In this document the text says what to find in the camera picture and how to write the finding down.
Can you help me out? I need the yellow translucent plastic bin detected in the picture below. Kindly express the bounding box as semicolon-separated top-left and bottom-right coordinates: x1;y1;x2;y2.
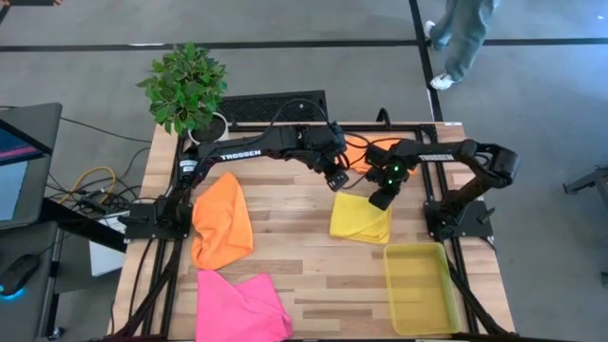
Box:
382;241;463;336

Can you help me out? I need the person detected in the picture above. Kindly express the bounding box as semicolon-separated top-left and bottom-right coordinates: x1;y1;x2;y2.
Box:
424;0;501;92

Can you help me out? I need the pink microfiber towel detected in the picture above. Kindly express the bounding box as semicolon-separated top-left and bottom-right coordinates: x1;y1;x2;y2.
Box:
195;269;295;342

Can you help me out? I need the green artificial plant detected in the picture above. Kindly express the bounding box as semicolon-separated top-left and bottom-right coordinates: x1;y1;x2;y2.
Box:
136;41;229;137

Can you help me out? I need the monitor on stand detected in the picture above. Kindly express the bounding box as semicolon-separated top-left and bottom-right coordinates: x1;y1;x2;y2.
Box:
0;102;64;232

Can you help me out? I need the white paper sheet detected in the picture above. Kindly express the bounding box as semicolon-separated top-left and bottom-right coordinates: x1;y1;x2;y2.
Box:
88;211;128;278

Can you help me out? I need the grey side desk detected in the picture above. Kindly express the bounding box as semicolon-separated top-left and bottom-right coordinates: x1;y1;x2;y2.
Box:
0;197;127;342

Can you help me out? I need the black chair base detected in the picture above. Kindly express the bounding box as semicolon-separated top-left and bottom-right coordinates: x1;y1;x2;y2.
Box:
562;164;608;200

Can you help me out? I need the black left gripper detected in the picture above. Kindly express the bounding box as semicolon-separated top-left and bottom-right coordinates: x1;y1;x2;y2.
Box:
308;123;351;193

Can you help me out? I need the yellow microfiber towel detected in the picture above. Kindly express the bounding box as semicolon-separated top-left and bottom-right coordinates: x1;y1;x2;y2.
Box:
329;191;393;246

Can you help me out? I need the white plant pot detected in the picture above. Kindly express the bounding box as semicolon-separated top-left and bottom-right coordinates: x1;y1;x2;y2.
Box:
187;111;230;146

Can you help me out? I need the orange microfiber towel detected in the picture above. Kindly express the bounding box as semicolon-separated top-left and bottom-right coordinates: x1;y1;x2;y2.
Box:
342;134;419;176
190;171;255;271

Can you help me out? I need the black floor grille mat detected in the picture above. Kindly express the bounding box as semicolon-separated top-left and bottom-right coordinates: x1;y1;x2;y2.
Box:
218;88;330;125

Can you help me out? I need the yellow floor cable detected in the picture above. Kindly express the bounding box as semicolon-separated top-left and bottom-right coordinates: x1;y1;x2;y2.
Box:
57;165;118;206

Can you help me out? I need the black computer mouse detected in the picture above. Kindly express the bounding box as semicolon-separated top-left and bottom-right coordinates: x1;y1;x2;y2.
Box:
0;253;42;298

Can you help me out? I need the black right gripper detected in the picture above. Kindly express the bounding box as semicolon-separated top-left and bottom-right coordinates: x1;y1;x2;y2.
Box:
366;161;410;212

